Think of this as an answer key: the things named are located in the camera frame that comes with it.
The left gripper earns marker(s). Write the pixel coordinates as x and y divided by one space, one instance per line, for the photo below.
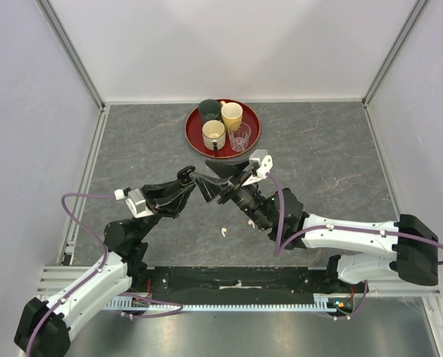
167 198

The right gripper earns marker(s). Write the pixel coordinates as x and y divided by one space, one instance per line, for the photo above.
212 188

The black earbud charging case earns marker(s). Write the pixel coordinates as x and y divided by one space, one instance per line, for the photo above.
183 175

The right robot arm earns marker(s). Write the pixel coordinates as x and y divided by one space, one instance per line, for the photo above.
406 249

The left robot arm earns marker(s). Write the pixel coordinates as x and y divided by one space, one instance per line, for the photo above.
47 327

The clear glass tumbler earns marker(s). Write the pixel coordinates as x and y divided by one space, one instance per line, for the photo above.
239 136

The red round tray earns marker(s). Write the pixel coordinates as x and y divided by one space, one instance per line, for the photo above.
193 128

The yellow mug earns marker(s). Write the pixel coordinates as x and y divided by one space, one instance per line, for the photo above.
231 113

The dark green mug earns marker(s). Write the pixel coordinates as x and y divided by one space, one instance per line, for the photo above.
210 110

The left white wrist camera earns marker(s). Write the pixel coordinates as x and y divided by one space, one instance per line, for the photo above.
137 204

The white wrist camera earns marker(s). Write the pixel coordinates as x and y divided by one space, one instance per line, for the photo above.
137 204
260 163

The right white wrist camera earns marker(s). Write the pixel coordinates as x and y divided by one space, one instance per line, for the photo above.
260 163

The cream mug black handle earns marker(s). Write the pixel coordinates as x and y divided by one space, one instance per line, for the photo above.
214 135

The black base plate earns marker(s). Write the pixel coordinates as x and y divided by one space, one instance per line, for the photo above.
237 285

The slotted cable duct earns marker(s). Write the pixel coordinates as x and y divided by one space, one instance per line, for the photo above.
320 304

